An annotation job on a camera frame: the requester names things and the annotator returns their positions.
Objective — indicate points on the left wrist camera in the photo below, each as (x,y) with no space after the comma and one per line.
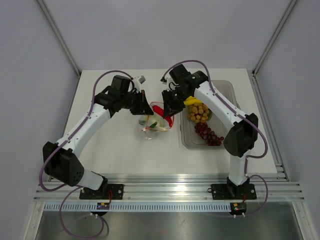
(138,81)

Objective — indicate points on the frame post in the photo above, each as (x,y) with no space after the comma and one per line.
(275,35)
(44,9)

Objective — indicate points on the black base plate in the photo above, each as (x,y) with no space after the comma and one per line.
(228,191)
(107,191)

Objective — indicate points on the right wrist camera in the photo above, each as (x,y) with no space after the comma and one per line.
(166,81)

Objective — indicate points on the white slotted cable duct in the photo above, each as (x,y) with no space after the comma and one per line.
(212,207)

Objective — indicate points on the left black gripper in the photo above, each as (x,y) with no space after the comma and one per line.
(143,108)

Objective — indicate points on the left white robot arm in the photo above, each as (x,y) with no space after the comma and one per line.
(61,159)

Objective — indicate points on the white cauliflower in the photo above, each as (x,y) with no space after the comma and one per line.
(154,115)

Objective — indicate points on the red grape bunch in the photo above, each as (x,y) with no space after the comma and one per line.
(208,135)

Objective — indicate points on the yellow banana bunch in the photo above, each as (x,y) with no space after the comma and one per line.
(191,101)

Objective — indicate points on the clear zip top bag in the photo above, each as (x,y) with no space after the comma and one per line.
(142,135)

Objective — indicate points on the small circuit board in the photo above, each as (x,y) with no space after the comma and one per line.
(103,206)
(238,207)

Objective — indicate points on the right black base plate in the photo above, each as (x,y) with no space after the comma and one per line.
(228,191)

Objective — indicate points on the left small circuit board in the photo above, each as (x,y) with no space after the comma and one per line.
(103,206)

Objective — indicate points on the left frame post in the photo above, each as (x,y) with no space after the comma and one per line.
(44,9)

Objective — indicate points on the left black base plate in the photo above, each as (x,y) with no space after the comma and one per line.
(107,191)

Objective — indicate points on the brown longan cluster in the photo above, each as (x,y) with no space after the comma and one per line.
(199,113)

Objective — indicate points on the right frame post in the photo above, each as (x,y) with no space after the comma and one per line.
(275,35)

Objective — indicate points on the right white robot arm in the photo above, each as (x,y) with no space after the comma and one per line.
(242,128)

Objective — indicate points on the red chili pepper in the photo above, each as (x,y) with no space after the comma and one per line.
(160,111)

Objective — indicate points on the clear plastic food bin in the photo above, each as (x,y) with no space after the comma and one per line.
(220,99)

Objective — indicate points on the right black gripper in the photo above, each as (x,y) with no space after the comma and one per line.
(169,106)

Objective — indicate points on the green chili pepper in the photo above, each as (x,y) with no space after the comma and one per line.
(153,125)

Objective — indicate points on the right small circuit board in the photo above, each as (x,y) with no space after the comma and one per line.
(238,207)

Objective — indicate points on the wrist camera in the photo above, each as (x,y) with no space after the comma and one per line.
(166,81)
(138,81)

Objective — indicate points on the aluminium rail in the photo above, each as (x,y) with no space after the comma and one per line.
(194,187)

